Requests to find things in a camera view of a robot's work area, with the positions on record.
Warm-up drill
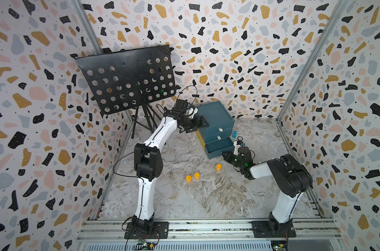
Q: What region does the teal drawer cabinet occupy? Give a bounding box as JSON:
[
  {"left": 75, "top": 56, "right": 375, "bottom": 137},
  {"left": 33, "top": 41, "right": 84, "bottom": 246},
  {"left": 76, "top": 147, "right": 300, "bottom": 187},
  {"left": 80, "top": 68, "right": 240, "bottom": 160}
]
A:
[{"left": 197, "top": 101, "right": 234, "bottom": 159}]

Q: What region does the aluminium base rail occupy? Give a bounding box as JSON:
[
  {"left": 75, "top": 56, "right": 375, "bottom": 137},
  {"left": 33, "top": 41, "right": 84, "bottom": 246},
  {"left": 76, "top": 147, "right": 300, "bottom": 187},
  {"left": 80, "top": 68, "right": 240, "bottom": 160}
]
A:
[{"left": 77, "top": 218, "right": 347, "bottom": 251}]

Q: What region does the orange paint can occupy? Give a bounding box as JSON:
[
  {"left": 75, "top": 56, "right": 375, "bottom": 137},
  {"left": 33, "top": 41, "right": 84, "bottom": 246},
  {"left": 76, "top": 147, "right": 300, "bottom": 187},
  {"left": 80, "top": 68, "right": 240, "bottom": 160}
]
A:
[
  {"left": 186, "top": 175, "right": 192, "bottom": 183},
  {"left": 194, "top": 172, "right": 200, "bottom": 181},
  {"left": 216, "top": 164, "right": 222, "bottom": 172}
]

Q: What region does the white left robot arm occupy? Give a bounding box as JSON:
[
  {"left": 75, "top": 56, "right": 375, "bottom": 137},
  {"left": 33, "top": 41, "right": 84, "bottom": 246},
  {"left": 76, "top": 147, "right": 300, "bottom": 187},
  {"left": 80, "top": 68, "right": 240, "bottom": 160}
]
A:
[{"left": 132, "top": 112, "right": 209, "bottom": 235}]

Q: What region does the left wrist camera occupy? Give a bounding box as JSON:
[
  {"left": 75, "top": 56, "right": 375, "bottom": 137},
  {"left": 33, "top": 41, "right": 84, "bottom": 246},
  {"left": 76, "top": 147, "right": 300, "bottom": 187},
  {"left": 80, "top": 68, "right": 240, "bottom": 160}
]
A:
[{"left": 172, "top": 99, "right": 198, "bottom": 118}]

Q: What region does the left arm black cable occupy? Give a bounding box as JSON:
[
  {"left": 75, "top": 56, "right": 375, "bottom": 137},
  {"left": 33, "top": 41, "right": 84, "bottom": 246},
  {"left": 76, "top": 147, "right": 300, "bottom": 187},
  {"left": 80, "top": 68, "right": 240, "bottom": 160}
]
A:
[{"left": 112, "top": 152, "right": 139, "bottom": 179}]

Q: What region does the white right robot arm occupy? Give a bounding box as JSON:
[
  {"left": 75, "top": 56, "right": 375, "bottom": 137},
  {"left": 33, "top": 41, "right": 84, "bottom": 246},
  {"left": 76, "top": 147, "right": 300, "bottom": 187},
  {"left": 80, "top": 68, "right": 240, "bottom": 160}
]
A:
[{"left": 222, "top": 146, "right": 312, "bottom": 238}]

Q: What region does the black perforated music stand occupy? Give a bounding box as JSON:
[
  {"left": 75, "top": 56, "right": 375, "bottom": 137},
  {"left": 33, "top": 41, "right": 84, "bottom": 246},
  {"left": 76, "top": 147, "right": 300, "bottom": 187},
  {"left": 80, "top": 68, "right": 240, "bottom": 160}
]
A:
[{"left": 75, "top": 44, "right": 177, "bottom": 115}]

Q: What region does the yellow base plate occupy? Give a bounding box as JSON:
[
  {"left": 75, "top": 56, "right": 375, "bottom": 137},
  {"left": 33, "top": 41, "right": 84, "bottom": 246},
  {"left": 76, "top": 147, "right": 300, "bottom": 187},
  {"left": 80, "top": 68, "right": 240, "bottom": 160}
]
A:
[{"left": 196, "top": 131, "right": 206, "bottom": 149}]

